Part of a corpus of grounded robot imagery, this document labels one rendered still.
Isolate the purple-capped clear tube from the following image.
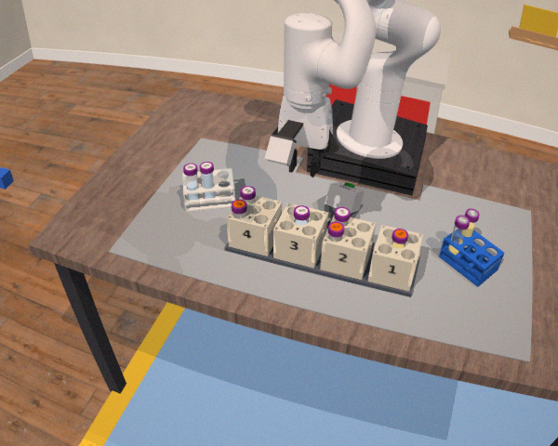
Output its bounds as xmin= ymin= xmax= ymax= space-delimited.
xmin=240 ymin=186 xmax=256 ymax=205
xmin=334 ymin=207 xmax=351 ymax=227

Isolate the white tube rack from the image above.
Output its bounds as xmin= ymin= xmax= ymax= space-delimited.
xmin=183 ymin=168 xmax=235 ymax=212

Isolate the beige bucket adapter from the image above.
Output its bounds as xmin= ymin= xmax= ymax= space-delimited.
xmin=320 ymin=217 xmax=376 ymax=280
xmin=273 ymin=203 xmax=328 ymax=268
xmin=227 ymin=196 xmax=282 ymax=256
xmin=368 ymin=225 xmax=423 ymax=292

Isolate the grey flat mat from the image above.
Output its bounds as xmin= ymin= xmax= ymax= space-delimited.
xmin=109 ymin=138 xmax=533 ymax=362

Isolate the blue sample rack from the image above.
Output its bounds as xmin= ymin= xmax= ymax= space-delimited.
xmin=439 ymin=230 xmax=504 ymax=287

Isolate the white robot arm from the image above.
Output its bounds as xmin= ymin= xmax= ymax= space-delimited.
xmin=265 ymin=0 xmax=441 ymax=165

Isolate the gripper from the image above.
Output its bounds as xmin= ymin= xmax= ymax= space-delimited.
xmin=273 ymin=96 xmax=339 ymax=177

